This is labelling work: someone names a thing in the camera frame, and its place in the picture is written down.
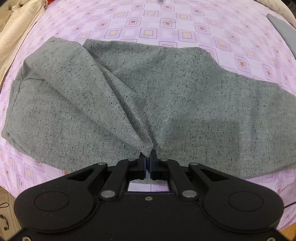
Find grey folded cloth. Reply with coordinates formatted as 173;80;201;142
266;14;296;57

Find grey speckled pants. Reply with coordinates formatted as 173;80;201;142
2;37;295;178

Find cream bedside cabinet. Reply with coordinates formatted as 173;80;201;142
0;187;21;240

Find beige quilt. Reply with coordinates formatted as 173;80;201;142
1;0;48;85

